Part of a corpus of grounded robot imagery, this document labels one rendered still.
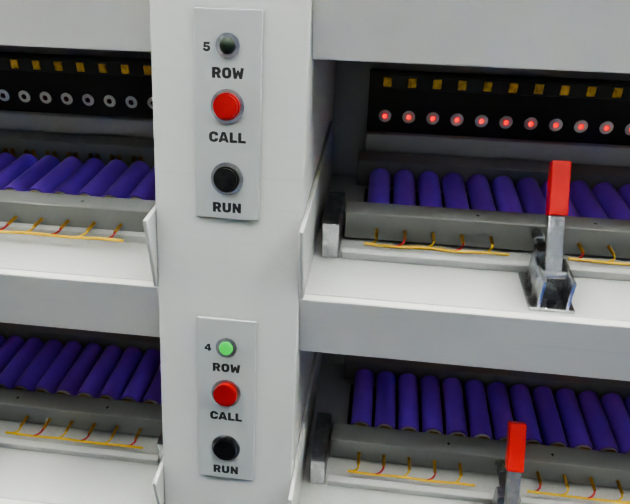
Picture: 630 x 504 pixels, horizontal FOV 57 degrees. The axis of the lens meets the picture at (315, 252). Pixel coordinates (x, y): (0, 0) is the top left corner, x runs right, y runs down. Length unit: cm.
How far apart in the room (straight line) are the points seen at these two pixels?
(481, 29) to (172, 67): 18
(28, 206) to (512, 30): 35
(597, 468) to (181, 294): 35
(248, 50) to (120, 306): 19
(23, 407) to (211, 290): 25
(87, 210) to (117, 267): 6
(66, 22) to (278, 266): 20
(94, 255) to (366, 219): 20
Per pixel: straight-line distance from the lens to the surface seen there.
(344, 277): 40
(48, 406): 57
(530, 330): 39
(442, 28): 36
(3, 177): 54
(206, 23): 36
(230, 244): 37
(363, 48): 36
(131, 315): 42
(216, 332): 39
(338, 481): 50
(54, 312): 45
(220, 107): 35
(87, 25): 40
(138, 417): 53
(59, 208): 47
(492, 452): 51
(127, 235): 45
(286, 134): 35
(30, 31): 42
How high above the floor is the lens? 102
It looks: 16 degrees down
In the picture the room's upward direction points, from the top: 3 degrees clockwise
